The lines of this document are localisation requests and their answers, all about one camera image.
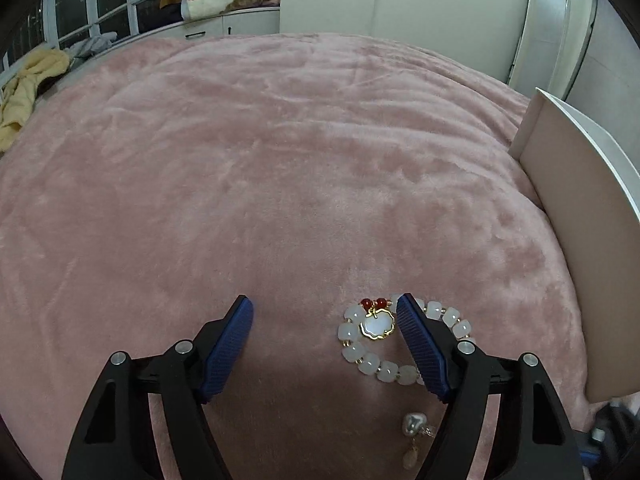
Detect white jade bead bracelet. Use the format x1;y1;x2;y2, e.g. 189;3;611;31
336;294;474;387

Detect white plastic storage bin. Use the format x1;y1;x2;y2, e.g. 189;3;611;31
509;90;639;402

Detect pink plush bed blanket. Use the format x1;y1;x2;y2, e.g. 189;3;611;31
1;35;591;479

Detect yellow blanket on bench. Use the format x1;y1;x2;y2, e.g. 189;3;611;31
0;48;70;153

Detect grey clothes pile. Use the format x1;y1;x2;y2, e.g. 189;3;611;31
64;32;117;58

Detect white window bench cabinets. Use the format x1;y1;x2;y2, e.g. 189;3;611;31
63;6;280;82

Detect pearl earring string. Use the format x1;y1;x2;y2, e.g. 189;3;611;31
399;410;437;470

